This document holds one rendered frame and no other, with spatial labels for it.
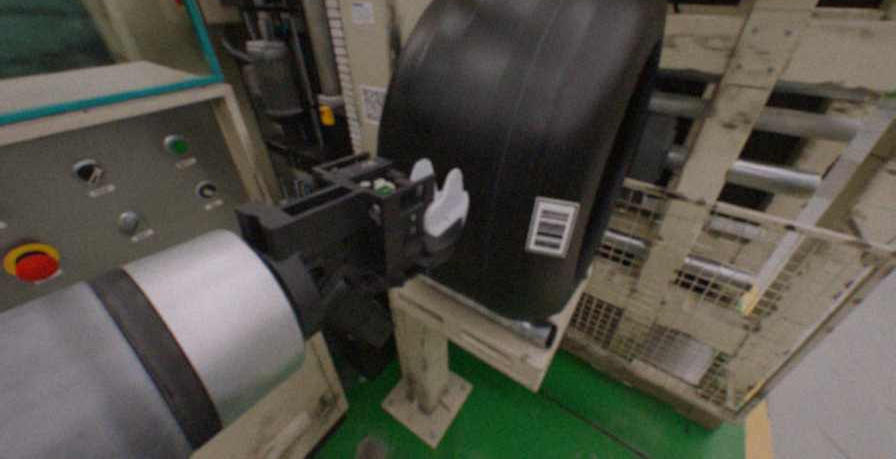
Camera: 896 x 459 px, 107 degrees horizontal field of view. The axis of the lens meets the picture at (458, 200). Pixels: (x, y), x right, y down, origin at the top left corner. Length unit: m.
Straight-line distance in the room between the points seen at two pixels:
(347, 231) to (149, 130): 0.59
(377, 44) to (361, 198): 0.46
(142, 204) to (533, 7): 0.71
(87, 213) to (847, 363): 2.62
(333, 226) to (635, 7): 0.36
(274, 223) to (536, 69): 0.26
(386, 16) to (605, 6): 0.35
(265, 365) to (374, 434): 1.38
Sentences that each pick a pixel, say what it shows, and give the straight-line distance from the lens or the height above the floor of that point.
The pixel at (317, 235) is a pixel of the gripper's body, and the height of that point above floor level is 1.30.
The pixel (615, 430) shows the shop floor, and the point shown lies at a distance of 1.64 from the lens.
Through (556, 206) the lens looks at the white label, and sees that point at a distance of 0.33.
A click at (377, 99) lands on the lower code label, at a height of 1.24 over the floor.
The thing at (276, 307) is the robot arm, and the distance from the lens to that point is 0.18.
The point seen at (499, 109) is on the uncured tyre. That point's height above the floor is 1.32.
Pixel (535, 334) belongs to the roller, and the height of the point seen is 0.91.
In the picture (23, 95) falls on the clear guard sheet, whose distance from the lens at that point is 0.72.
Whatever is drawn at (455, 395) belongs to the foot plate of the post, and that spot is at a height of 0.01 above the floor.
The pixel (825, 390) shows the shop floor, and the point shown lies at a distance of 2.21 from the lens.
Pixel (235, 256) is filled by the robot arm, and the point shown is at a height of 1.31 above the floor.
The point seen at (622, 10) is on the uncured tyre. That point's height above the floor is 1.40.
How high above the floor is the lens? 1.42
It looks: 33 degrees down
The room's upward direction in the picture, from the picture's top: straight up
